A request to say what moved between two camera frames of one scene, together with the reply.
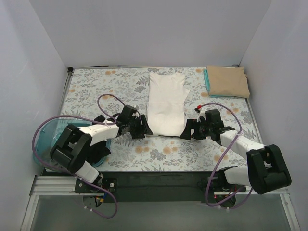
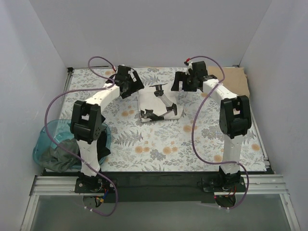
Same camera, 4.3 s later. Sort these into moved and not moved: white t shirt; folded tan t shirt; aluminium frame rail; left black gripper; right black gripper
Moved: left black gripper; right black gripper; white t shirt
Not moved: aluminium frame rail; folded tan t shirt
